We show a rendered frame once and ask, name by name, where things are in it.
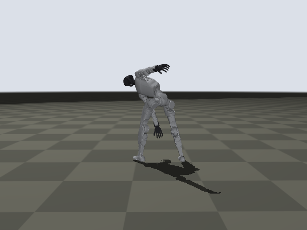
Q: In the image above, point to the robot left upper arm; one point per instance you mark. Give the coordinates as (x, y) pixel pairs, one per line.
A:
(139, 73)

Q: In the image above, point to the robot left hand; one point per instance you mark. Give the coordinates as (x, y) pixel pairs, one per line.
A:
(161, 67)

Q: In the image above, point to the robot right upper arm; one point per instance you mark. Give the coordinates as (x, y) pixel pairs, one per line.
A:
(143, 97)

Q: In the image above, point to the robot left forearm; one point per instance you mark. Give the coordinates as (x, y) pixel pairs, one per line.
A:
(149, 69)

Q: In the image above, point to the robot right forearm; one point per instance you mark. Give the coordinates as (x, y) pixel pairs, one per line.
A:
(155, 120)

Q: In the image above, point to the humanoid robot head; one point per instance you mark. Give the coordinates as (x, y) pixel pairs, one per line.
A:
(129, 81)

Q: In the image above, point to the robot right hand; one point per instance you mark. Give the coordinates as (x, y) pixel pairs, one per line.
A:
(157, 131)

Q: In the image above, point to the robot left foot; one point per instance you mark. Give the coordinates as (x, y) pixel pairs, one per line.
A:
(141, 158)

